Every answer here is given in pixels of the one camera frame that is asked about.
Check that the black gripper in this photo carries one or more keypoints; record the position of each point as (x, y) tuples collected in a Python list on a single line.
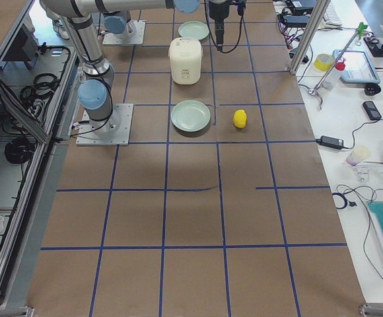
[(216, 10)]

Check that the white rice cooker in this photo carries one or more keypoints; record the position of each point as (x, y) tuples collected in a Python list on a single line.
[(185, 56)]

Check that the green plate far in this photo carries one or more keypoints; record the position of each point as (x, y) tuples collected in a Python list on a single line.
[(193, 29)]

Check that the green plate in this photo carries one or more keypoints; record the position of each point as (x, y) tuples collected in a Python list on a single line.
[(190, 115), (193, 29)]

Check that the yellow toy fruit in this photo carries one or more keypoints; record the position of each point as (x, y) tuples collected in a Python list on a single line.
[(240, 119)]

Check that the green plate near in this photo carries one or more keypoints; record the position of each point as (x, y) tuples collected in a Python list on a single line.
[(190, 115)]

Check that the yellow tape roll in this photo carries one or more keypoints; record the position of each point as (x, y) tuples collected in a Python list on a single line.
[(323, 62)]

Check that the metal rod stand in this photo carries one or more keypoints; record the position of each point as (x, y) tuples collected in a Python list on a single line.
[(360, 30)]

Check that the red cap squeeze bottle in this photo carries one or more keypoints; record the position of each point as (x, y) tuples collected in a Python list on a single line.
[(334, 76)]

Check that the blue teach pendant tablet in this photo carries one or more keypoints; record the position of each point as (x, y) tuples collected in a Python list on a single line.
[(358, 68)]

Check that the black power adapter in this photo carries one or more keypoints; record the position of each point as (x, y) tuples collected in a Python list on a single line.
[(330, 142)]

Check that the black phone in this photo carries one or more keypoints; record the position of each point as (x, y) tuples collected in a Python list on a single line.
[(371, 110)]

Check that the translucent plastic cup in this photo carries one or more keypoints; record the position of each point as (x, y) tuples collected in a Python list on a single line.
[(357, 155)]

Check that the aluminium frame post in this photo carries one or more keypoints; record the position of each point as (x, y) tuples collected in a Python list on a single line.
[(310, 30)]

